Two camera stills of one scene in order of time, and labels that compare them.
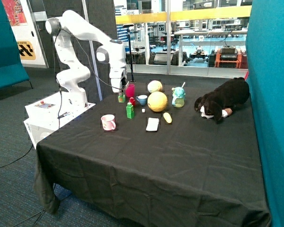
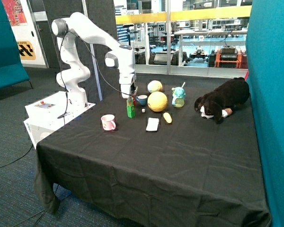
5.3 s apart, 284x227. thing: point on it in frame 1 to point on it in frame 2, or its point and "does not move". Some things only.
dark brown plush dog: [220, 102] does not move
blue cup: [142, 99] does not move
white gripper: [119, 80] to [128, 85]
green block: [129, 108] does not move
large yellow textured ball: [157, 101] does not move
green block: [121, 99] to [129, 103]
